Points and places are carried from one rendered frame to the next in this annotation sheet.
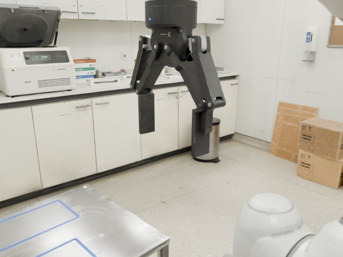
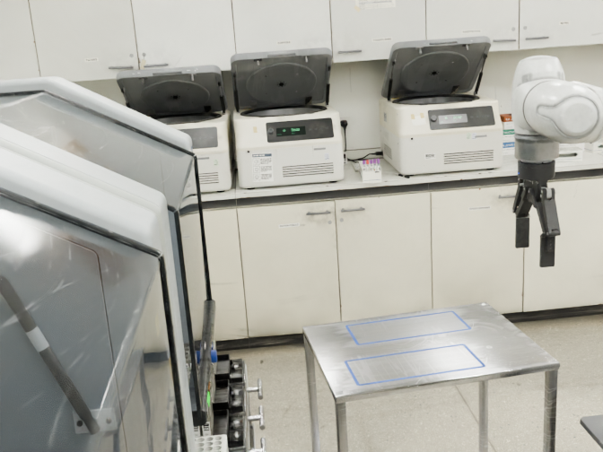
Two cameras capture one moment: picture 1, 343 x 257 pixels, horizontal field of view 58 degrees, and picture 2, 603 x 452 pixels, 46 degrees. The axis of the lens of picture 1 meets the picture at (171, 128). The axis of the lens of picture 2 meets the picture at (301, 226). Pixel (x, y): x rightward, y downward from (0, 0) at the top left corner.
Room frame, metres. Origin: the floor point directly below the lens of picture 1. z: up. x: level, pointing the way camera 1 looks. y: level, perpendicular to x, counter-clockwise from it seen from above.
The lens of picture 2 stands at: (-1.03, -0.44, 1.71)
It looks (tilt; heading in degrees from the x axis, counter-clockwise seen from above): 16 degrees down; 35
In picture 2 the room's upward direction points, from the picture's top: 4 degrees counter-clockwise
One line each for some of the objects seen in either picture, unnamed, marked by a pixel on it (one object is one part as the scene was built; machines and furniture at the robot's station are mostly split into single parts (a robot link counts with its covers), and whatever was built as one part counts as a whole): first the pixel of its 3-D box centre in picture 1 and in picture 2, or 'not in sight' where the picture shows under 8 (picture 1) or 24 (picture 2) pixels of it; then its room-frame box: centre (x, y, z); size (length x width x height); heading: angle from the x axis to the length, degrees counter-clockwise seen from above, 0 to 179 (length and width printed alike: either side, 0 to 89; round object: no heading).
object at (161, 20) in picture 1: (171, 34); (536, 180); (0.47, 0.00, 1.36); 0.08 x 0.07 x 0.09; 39
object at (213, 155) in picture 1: (206, 138); not in sight; (3.29, -0.40, 0.23); 0.38 x 0.31 x 0.46; 39
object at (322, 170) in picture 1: (323, 164); not in sight; (2.78, -1.50, 0.14); 0.41 x 0.31 x 0.28; 43
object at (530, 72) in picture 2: not in sight; (539, 94); (0.46, -0.01, 1.54); 0.13 x 0.11 x 0.16; 33
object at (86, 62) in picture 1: (83, 61); (520, 117); (3.16, 0.89, 1.10); 0.24 x 0.13 x 0.10; 128
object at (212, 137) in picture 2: not in sight; (178, 126); (1.80, 2.33, 1.22); 0.62 x 0.56 x 0.64; 37
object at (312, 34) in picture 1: (310, 40); not in sight; (3.22, -1.41, 1.31); 0.13 x 0.11 x 0.26; 129
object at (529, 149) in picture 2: not in sight; (537, 146); (0.47, 0.00, 1.43); 0.09 x 0.09 x 0.06
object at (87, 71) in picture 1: (81, 71); (516, 133); (3.15, 0.91, 1.01); 0.23 x 0.12 x 0.08; 128
